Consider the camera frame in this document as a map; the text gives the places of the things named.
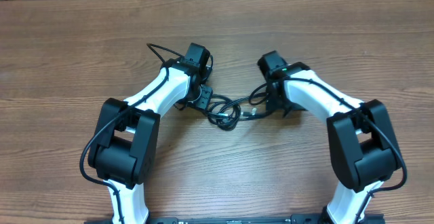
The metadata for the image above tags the black cable bundle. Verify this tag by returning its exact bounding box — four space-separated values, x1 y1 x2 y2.
172 93 282 132

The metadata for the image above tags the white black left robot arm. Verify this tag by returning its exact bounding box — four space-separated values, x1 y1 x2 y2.
79 43 213 223

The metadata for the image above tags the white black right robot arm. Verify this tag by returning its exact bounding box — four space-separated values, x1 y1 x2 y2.
258 60 408 223

